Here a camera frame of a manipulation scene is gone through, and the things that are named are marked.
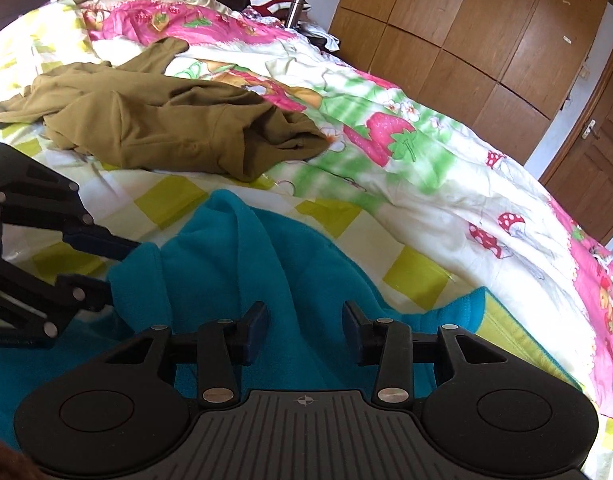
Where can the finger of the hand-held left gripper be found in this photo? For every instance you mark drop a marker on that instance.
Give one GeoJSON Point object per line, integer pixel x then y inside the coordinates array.
{"type": "Point", "coordinates": [81, 295]}
{"type": "Point", "coordinates": [101, 245]}

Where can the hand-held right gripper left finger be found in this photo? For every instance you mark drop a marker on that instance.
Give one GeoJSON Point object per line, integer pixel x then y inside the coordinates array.
{"type": "Point", "coordinates": [251, 335]}

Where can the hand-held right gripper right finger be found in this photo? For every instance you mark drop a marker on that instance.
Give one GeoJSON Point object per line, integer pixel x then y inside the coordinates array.
{"type": "Point", "coordinates": [356, 332]}

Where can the teal fleece jacket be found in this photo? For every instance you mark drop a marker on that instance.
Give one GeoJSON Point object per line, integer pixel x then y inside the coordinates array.
{"type": "Point", "coordinates": [286, 280]}

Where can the olive brown garment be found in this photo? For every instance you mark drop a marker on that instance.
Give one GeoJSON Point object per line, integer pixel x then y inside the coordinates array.
{"type": "Point", "coordinates": [161, 120]}

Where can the printed checkered blanket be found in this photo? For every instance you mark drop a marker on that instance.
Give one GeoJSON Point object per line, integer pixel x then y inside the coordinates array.
{"type": "Point", "coordinates": [436, 195]}

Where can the wooden door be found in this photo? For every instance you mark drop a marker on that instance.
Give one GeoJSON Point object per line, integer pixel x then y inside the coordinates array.
{"type": "Point", "coordinates": [596, 175]}

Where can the red white striped cloth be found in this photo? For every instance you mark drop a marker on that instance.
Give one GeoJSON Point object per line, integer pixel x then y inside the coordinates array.
{"type": "Point", "coordinates": [269, 2]}

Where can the white cloth pile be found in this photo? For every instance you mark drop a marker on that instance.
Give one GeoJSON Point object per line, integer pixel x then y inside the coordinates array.
{"type": "Point", "coordinates": [321, 37]}

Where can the metal bottle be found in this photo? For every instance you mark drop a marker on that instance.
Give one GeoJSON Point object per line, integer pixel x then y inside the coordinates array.
{"type": "Point", "coordinates": [294, 12]}

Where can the wooden wardrobe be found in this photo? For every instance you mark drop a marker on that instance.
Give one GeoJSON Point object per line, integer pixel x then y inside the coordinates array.
{"type": "Point", "coordinates": [461, 40]}

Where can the white wall switch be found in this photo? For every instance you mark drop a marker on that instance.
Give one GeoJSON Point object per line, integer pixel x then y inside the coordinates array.
{"type": "Point", "coordinates": [584, 74]}

